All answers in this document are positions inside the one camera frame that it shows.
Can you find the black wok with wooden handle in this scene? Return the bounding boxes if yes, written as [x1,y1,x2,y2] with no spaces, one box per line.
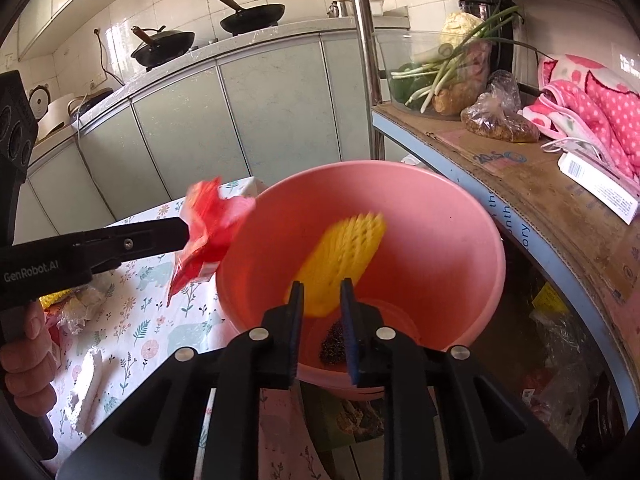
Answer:
[212,0,287,36]
[131,25,196,72]

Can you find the white printed box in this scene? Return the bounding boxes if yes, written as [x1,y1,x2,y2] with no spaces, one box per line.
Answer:
[557,152,640,226]

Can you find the white rice cooker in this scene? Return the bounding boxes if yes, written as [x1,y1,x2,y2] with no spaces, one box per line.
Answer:
[27,84,76,137]

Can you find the dark crumbly scrap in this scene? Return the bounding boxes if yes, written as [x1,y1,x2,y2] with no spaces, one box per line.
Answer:
[319,321,347,366]

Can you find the crinkled clear plastic bag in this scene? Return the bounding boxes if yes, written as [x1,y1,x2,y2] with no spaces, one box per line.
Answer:
[520,310,608,441]

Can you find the napa cabbage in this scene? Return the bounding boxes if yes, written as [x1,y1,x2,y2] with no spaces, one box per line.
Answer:
[440,12,488,50]

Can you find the pink plastic basin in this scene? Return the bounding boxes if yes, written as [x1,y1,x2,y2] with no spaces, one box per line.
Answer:
[215,160,507,403]

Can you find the plastic bag of brown food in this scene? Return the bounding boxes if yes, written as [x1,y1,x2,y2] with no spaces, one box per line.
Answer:
[460,70,542,143]

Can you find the red plastic wrapper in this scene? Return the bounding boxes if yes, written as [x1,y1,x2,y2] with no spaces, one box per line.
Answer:
[167,177,258,308]

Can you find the black electric cooker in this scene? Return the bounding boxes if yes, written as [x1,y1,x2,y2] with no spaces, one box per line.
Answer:
[70,88,115,117]

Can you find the yellow foam fruit net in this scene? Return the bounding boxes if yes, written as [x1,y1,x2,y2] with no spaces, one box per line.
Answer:
[285,212,388,318]

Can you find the pale green kitchen cabinet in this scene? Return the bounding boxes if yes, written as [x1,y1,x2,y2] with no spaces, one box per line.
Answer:
[0,17,382,241]

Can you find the clear plastic wrapper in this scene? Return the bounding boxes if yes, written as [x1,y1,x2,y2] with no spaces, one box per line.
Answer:
[55,275,118,336]

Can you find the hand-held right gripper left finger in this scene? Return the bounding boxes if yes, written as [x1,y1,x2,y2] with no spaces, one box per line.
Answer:
[56,280,307,480]

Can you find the pink polka dot cloth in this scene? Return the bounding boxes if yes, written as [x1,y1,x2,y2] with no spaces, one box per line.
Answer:
[517,54,640,186]

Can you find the green onions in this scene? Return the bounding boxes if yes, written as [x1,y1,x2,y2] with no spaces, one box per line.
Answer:
[390,6,521,113]

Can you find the metal rack pole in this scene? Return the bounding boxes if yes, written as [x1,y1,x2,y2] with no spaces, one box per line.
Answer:
[345,0,387,161]

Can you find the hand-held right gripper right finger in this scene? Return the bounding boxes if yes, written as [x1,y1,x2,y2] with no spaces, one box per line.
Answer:
[340,277,586,480]

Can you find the brown cardboard sheet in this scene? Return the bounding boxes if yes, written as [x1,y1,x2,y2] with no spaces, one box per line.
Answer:
[372,102,640,376]

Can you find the white cable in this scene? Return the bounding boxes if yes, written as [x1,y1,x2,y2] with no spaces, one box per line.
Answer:
[540,136,610,162]

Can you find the person's left hand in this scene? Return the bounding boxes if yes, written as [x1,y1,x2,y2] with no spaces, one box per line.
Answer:
[0,300,60,418]

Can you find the green pepper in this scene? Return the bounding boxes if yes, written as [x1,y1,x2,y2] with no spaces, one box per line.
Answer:
[392,62,427,107]

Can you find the white paper scrap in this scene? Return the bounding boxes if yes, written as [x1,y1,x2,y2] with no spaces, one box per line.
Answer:
[65,347,106,433]

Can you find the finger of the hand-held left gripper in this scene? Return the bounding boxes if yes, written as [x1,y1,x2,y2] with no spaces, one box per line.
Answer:
[90,217,193,275]

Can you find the black blender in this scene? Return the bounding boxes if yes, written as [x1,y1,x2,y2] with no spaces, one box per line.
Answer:
[460,0,523,88]

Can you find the black power cable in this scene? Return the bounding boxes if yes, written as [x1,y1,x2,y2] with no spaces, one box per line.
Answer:
[94,27,126,87]

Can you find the wall cabinet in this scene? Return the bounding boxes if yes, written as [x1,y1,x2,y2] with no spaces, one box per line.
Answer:
[17,0,107,61]

